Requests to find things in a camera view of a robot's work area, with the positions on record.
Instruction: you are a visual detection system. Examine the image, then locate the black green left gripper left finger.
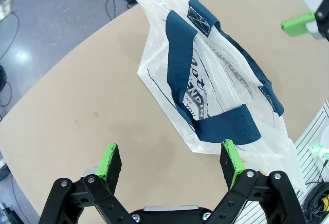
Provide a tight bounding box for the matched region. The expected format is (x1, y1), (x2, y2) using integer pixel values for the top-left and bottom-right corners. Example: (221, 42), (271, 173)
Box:
(38, 143), (132, 224)

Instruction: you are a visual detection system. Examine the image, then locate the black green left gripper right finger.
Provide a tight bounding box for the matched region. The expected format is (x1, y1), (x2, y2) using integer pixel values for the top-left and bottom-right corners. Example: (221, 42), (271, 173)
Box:
(207, 139), (307, 224)

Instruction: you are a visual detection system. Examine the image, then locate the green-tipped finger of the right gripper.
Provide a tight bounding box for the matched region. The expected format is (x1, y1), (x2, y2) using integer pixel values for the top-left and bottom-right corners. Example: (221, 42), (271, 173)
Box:
(281, 0), (329, 42)

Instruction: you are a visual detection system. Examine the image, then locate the translucent bag with navy handles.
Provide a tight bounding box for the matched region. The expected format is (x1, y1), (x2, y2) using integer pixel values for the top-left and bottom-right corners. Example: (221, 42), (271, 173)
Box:
(120, 0), (308, 192)

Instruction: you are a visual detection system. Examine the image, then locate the white slatted board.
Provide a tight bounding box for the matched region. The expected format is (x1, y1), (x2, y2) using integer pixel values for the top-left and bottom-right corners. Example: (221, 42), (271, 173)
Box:
(246, 103), (329, 224)

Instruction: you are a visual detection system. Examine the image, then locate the yellow emergency stop button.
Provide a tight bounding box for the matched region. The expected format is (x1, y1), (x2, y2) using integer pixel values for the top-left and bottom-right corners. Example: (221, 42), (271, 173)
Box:
(320, 195), (329, 213)

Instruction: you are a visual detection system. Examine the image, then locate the black cable bundle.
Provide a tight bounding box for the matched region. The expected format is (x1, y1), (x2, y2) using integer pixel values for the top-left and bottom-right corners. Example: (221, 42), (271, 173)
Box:
(302, 166), (329, 222)

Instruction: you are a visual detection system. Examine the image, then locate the black cable coil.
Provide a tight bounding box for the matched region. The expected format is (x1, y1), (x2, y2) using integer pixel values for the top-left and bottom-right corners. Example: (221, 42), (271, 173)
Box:
(0, 64), (7, 91)

